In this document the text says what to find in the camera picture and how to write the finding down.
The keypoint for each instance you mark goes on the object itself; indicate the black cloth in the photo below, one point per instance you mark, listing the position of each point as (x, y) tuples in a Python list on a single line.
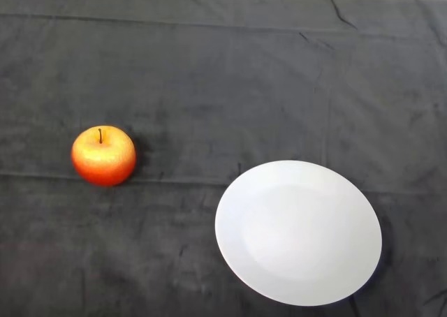
[(209, 86)]

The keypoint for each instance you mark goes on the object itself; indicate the white round plate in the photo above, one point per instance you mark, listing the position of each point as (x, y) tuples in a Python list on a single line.
[(297, 233)]

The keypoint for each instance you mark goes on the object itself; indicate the red yellow apple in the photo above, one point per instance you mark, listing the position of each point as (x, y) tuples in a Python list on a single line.
[(103, 160)]

